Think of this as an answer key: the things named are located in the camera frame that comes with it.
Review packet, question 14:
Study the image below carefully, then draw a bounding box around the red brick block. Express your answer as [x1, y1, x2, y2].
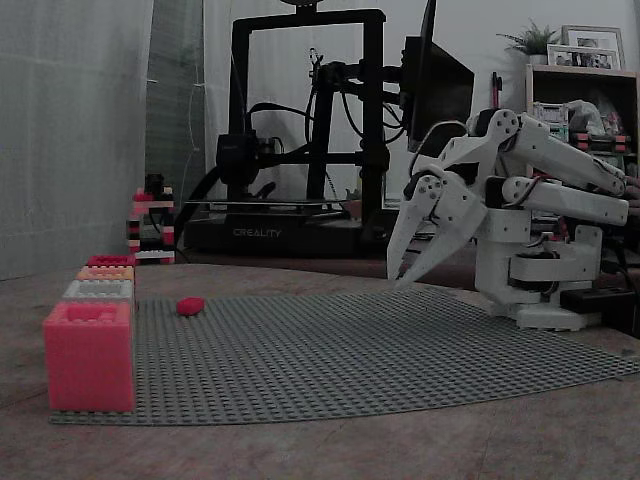
[86, 254, 137, 269]

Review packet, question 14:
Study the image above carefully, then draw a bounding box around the green potted plant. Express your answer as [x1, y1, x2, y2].
[497, 18, 561, 66]

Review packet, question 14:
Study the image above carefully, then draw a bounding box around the grey studded baseplate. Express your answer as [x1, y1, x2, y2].
[48, 284, 640, 427]

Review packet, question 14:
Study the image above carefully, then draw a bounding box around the white curtain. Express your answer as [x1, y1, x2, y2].
[0, 0, 156, 281]

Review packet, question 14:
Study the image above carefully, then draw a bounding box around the black computer monitor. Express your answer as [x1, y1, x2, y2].
[402, 0, 476, 154]

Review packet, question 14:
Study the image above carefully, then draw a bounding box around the large white picture frame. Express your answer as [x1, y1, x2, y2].
[560, 24, 626, 70]

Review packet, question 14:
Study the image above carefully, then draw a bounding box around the small red brick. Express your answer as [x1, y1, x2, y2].
[175, 296, 206, 317]

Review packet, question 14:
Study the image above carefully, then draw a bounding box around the grey brick block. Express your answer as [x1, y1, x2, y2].
[62, 279, 136, 304]

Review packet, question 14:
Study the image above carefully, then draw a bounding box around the large pink brick block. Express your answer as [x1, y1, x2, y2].
[42, 301, 137, 414]

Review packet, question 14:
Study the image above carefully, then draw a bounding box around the black Creality 3D printer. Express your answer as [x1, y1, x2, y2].
[182, 7, 416, 259]

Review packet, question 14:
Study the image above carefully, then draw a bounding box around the wooden shelf unit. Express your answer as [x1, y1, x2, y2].
[524, 63, 640, 181]

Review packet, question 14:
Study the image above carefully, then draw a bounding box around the small white picture frame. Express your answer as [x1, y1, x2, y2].
[546, 43, 621, 71]

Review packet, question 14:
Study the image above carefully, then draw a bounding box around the thick black printer cable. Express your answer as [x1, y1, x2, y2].
[172, 164, 226, 262]

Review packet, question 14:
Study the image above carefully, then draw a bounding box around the orange brick block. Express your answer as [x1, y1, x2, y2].
[75, 266, 136, 282]

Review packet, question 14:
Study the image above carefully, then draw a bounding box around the red white black brick tower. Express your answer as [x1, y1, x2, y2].
[125, 187, 177, 266]

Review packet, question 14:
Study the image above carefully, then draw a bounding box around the clear plastic bag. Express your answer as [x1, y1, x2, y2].
[562, 99, 609, 136]

